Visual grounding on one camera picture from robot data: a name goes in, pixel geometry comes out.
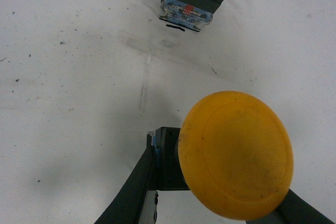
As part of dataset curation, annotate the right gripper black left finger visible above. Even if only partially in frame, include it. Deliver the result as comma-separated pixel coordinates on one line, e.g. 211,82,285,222
96,146,158,223

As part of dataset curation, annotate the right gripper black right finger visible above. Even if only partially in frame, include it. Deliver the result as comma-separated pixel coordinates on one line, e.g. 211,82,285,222
245,189,334,224

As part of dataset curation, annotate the yellow mushroom push button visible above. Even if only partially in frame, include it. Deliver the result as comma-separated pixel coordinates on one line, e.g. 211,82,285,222
146,90,294,221

